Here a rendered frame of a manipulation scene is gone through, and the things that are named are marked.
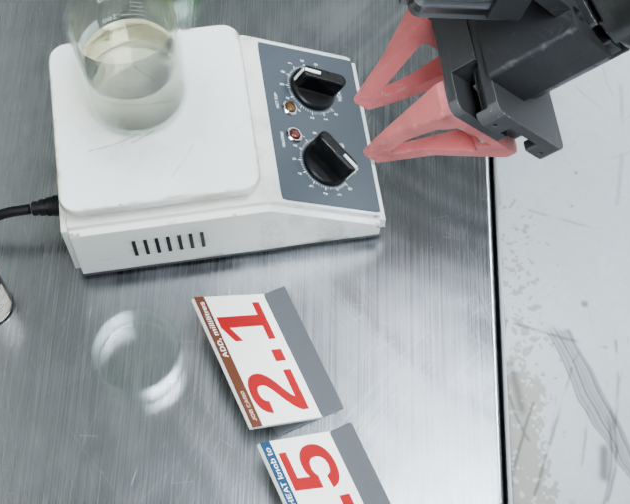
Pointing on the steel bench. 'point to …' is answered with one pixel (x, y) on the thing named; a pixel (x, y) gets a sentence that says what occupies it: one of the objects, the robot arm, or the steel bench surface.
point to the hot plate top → (169, 149)
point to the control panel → (285, 148)
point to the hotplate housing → (215, 211)
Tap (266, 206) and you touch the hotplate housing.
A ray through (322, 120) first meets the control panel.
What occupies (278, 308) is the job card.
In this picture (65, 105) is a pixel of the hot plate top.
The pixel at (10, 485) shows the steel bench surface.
